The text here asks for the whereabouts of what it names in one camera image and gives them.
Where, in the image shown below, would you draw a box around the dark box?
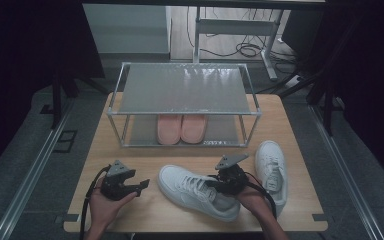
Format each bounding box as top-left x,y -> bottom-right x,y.
281,9 -> 325,62

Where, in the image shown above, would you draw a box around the white sneaker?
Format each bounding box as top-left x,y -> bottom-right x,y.
254,140 -> 289,218
157,164 -> 242,223

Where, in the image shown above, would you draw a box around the dark curtain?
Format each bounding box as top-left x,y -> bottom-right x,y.
323,0 -> 384,189
0,0 -> 105,183

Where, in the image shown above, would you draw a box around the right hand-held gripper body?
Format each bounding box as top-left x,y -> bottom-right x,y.
209,152 -> 250,197

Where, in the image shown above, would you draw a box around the person's left hand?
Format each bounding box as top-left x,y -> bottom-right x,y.
89,186 -> 140,231

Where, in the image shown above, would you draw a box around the black stand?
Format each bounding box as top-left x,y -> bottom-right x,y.
39,63 -> 109,130
278,71 -> 346,137

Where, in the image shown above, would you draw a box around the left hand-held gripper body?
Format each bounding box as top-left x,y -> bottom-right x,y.
99,159 -> 132,202

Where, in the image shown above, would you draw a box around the metal shoe rack grey shelves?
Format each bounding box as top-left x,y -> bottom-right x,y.
106,61 -> 263,148

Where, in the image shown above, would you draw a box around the black floor cables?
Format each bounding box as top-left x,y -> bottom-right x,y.
186,6 -> 298,64

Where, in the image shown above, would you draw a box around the white cabinet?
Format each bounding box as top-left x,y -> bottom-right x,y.
82,3 -> 172,54

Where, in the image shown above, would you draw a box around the white power strip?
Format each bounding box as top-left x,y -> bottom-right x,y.
284,74 -> 307,90

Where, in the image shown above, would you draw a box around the metal floor rail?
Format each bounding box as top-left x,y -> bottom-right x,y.
308,104 -> 384,240
0,98 -> 76,240

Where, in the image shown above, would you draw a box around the white desk frame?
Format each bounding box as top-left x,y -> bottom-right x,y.
193,6 -> 286,81

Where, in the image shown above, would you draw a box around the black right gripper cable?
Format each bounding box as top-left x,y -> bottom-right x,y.
243,171 -> 278,221

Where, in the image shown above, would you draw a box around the person's right hand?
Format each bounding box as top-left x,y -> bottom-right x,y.
235,177 -> 272,218

